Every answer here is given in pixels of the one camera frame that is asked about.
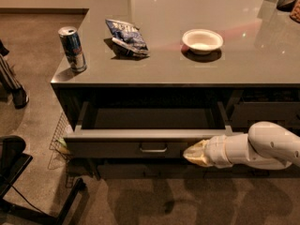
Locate wire mesh basket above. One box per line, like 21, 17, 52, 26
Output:
48, 112, 72, 170

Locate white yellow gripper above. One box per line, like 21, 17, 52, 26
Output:
183, 135, 232, 169

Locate silver drawer handle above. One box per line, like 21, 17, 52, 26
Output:
139, 142, 168, 153

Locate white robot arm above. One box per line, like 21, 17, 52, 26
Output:
183, 122, 300, 170

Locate dark right side drawers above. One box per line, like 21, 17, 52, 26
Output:
226, 88, 300, 133

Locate grey top drawer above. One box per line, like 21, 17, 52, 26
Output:
64, 102, 234, 158

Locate blue chip bag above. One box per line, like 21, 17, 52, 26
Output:
105, 19, 149, 57

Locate dark grey counter cabinet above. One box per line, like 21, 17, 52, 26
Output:
52, 0, 300, 178

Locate blue silver drink can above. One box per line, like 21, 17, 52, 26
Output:
58, 26, 86, 72

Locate white paper bowl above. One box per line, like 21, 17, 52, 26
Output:
182, 29, 223, 54

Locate black cable on floor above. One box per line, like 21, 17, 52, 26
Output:
0, 173, 48, 216

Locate brown woven object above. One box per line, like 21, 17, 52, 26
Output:
290, 0, 300, 23

